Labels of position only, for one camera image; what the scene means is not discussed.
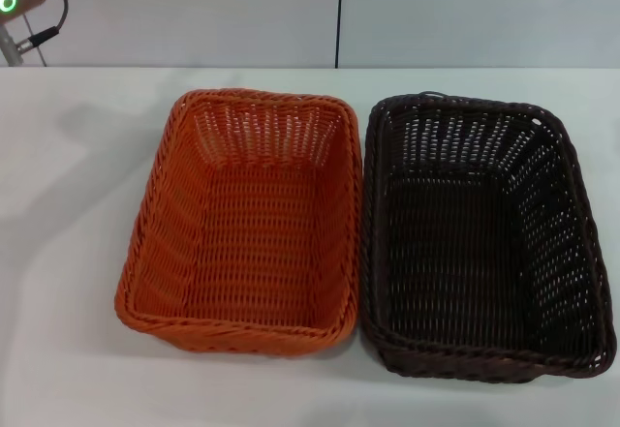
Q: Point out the dark brown woven basket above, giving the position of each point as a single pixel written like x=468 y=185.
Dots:
x=460 y=253

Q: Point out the black vertical wall strip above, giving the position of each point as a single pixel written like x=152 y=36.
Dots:
x=339 y=10

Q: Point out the orange woven plastic basket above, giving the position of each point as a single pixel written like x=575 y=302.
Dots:
x=257 y=233

